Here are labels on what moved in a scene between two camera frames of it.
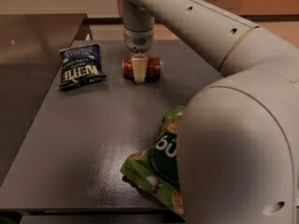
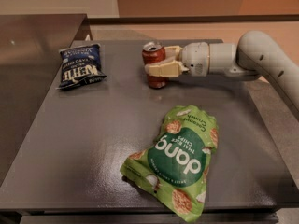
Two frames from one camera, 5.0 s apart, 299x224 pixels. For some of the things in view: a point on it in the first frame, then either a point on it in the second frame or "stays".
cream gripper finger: x=139 y=63 -> x=166 y=69
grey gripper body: x=138 y=40 -> x=195 y=59
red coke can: x=153 y=71 -> x=153 y=52
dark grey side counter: x=34 y=49 stays
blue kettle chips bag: x=80 y=66 stays
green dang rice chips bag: x=155 y=168 stays
